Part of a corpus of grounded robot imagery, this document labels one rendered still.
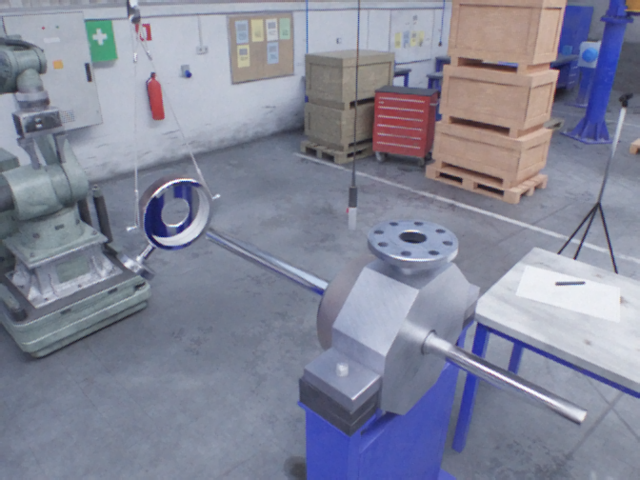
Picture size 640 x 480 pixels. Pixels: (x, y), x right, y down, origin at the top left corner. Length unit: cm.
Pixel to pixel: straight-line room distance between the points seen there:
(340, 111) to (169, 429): 460
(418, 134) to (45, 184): 447
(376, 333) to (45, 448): 207
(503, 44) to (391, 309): 447
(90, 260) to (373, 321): 250
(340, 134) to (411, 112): 95
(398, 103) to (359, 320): 508
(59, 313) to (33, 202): 71
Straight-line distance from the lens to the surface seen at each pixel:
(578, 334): 213
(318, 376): 136
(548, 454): 283
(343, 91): 631
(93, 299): 344
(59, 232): 341
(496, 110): 560
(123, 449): 280
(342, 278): 151
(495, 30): 559
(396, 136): 637
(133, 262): 234
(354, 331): 137
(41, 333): 341
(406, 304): 133
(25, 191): 319
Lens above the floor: 204
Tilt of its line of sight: 27 degrees down
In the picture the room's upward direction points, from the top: straight up
